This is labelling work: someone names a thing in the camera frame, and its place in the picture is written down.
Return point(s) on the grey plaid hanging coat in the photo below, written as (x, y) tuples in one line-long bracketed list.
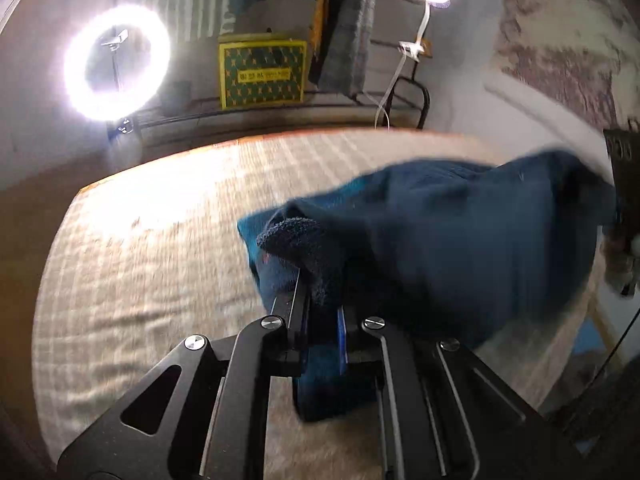
[(345, 45)]

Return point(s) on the blue floor mat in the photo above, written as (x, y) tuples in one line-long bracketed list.
[(590, 345)]

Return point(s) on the blue plaid fleece jacket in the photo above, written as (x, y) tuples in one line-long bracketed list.
[(425, 240)]

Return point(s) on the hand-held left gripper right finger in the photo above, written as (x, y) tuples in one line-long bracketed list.
[(344, 340)]

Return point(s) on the yellow green patterned box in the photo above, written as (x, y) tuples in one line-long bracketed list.
[(260, 75)]

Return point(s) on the landscape wall tapestry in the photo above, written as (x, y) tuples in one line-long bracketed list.
[(550, 35)]

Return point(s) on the orange hanging cloth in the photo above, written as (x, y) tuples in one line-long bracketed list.
[(318, 20)]

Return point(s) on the black metal clothes rack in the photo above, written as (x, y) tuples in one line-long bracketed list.
[(200, 112)]

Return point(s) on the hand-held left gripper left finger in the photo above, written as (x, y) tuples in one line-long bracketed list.
[(300, 305)]

